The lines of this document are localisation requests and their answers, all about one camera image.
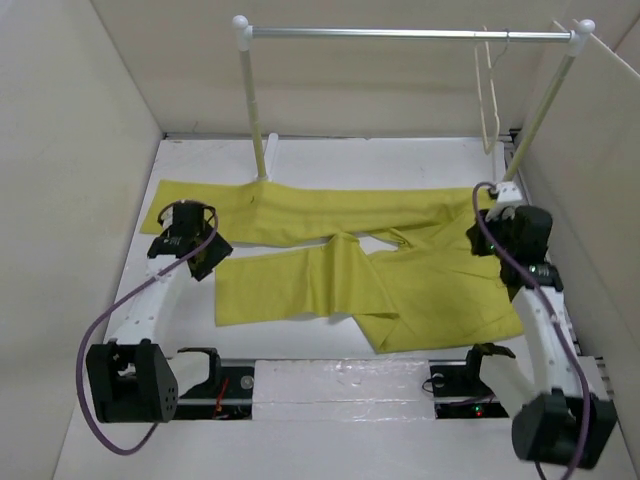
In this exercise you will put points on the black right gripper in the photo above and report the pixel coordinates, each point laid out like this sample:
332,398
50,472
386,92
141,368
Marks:
476,235

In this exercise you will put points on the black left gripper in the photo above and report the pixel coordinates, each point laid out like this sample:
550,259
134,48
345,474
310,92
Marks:
220,252

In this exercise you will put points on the yellow trousers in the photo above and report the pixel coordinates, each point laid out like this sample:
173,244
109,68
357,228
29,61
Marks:
397,261

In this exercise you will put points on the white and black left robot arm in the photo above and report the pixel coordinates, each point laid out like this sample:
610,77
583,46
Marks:
133,376

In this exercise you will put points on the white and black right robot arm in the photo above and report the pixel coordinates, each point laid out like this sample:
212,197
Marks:
556,417

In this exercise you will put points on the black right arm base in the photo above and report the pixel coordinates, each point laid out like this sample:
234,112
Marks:
456,387

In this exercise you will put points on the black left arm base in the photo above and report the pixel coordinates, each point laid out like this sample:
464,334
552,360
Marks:
220,390

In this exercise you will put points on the beige trouser hanger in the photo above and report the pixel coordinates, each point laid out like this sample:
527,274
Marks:
490,122

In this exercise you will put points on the white foam block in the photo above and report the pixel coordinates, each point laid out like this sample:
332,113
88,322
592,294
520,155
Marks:
376,390

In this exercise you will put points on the white clothes rack with metal bar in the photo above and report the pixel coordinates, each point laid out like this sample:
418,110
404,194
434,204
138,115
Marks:
342,81

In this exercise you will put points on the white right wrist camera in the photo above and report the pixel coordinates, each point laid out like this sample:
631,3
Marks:
508,196

